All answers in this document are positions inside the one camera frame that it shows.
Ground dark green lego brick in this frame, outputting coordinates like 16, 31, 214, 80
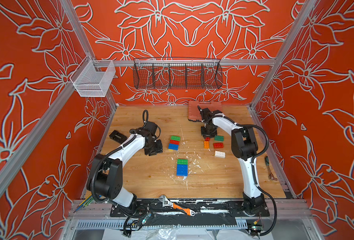
171, 136, 181, 142
214, 135, 225, 142

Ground blue lego brick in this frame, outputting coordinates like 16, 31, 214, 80
176, 169, 188, 177
177, 164, 188, 171
168, 143, 179, 151

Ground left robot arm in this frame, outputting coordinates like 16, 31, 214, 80
86, 110, 163, 215

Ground green handled pliers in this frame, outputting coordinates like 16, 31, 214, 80
265, 156, 278, 181

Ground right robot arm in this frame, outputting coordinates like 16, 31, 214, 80
197, 106, 277, 238

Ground orange lego brick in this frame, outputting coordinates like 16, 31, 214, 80
204, 141, 210, 149

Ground red plastic tool case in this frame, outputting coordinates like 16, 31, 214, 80
187, 100, 225, 123

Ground hex key set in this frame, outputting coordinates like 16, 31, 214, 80
73, 195, 94, 213

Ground clear plastic bin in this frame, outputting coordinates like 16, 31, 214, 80
70, 55, 116, 97

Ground white lego brick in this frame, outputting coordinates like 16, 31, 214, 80
215, 151, 226, 159

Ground blue lego brick front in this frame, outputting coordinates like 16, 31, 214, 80
176, 169, 188, 177

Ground orange handled adjustable wrench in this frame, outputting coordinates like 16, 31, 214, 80
159, 195, 196, 217

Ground small black box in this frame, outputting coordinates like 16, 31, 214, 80
109, 130, 128, 144

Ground black wire basket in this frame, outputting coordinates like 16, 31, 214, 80
133, 57, 223, 90

